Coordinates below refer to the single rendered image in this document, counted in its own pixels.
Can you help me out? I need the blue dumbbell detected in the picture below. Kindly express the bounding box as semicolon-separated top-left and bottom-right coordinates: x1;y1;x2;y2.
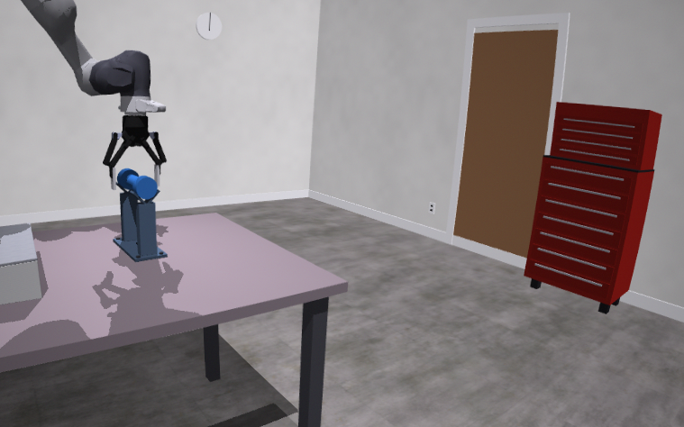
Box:
117;168;158;199

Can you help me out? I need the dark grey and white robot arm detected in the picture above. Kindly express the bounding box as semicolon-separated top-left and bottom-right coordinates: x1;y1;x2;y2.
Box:
21;0;166;115

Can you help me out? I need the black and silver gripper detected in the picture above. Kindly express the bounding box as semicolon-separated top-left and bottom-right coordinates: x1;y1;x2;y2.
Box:
103;115;167;190

